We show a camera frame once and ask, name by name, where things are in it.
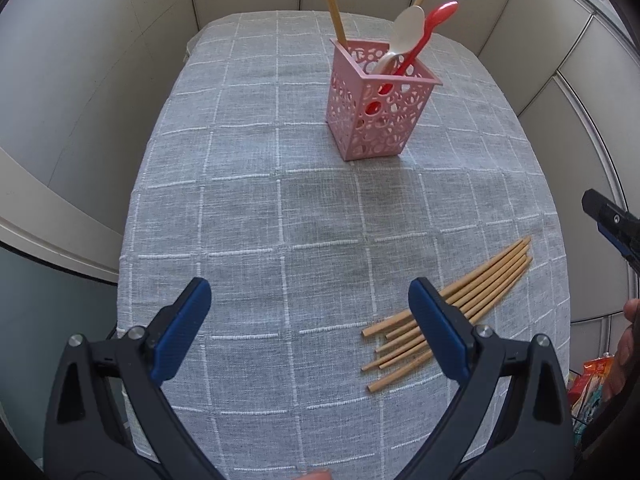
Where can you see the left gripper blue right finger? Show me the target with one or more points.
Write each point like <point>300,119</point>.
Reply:
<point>532,437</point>

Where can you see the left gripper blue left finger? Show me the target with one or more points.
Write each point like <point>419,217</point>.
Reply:
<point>84,436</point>

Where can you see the red plastic spoon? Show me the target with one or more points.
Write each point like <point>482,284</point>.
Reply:
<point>401,65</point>

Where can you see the white plastic spoon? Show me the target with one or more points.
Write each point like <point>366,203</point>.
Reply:
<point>407,31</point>

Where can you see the wooden chopstick apart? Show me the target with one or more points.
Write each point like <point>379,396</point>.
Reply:
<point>337,23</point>

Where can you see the person's right hand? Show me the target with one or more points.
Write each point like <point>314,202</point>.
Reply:
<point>620,368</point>

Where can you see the grey checked tablecloth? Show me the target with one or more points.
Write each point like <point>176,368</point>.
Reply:
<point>242,184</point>

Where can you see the pink perforated utensil holder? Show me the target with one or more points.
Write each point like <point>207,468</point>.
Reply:
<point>373,115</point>

